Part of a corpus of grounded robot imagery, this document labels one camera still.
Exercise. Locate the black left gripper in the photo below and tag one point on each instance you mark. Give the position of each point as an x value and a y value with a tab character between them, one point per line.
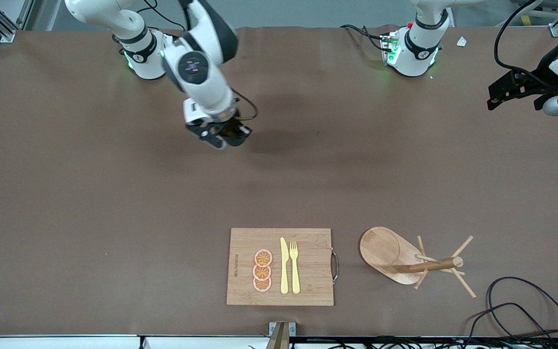
535	85

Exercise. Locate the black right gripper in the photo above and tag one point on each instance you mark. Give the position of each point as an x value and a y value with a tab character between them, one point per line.
231	129

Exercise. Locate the dark green ribbed cup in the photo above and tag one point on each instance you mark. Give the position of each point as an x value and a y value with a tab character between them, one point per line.
236	139

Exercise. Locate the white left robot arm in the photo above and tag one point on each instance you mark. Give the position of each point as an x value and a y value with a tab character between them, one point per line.
419	48

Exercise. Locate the wooden cup rack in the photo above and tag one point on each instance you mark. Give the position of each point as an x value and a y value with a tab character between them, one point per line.
380	249

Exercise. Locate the brown table cover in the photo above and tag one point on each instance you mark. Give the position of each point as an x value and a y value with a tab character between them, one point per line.
279	194

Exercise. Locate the white paper scrap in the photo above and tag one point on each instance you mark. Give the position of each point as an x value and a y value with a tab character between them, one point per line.
461	41

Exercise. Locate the toy orange slice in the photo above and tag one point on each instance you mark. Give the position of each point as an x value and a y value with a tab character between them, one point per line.
263	258

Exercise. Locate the yellow plastic knife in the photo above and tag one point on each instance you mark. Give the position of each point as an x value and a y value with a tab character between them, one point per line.
284	266

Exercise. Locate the yellow plastic fork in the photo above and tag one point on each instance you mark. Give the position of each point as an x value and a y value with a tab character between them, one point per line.
295	271

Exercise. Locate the wooden cutting board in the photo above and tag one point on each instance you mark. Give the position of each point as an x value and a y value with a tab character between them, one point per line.
308	271

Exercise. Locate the metal mount bracket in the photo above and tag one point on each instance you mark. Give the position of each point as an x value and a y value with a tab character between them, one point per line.
281	334

